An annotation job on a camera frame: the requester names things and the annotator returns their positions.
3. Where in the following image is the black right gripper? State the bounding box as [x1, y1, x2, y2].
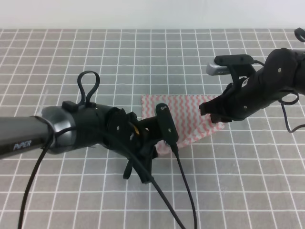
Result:
[199, 77, 269, 124]

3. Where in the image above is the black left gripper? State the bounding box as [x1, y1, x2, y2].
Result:
[104, 107, 163, 184]

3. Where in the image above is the pink white wavy towel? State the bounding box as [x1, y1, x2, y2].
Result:
[141, 94, 225, 148]

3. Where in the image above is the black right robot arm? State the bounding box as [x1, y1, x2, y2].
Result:
[199, 48, 305, 123]

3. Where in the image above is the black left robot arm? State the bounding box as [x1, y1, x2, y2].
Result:
[0, 105, 163, 184]

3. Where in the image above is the grey checked tablecloth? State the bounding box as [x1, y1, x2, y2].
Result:
[0, 29, 305, 229]

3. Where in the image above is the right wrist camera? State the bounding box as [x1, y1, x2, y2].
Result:
[206, 54, 255, 83]

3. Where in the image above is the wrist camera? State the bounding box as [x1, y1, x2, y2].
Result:
[206, 54, 255, 83]
[155, 103, 179, 146]

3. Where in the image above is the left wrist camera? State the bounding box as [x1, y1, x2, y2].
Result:
[155, 103, 179, 146]

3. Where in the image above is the black left camera cable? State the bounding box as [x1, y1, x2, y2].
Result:
[18, 70, 198, 229]

